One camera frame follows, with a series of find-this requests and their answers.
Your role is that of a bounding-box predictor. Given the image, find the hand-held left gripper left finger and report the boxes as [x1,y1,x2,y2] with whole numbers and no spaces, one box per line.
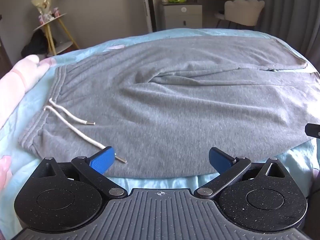
[37,146,128,198]

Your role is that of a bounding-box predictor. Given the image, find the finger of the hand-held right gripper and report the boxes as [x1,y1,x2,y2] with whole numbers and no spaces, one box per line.
[305,123,320,138]

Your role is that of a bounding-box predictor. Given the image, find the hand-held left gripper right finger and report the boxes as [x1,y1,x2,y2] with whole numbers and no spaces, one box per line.
[193,147,286,197]

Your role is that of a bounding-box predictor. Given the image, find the grey pants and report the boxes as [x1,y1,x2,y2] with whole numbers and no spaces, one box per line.
[18,35,320,178]

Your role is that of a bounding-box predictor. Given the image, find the light blue printed bed blanket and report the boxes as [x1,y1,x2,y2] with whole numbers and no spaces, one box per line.
[0,28,320,240]

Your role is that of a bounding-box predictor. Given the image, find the grey curtain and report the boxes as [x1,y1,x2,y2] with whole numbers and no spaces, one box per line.
[255,0,320,63]

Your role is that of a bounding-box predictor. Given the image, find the pink plush toy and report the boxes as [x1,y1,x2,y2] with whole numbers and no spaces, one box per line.
[0,54,52,130]

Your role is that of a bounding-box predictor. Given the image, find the black cloth bundle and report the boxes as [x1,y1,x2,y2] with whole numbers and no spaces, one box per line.
[21,29,56,55]

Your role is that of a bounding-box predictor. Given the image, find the white shell-back chair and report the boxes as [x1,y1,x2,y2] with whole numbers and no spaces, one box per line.
[215,0,265,28]

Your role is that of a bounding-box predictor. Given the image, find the round side table yellow legs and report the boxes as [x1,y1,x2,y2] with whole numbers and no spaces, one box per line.
[32,13,80,57]

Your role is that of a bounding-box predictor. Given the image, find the grey bedside cabinet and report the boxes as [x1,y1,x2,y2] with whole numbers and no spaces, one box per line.
[159,1,203,31]

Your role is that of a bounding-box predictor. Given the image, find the white tower appliance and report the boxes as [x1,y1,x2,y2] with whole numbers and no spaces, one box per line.
[140,0,153,33]

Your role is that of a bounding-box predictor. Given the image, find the wrapped flower bouquet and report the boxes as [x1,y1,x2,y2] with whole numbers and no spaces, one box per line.
[31,0,53,23]

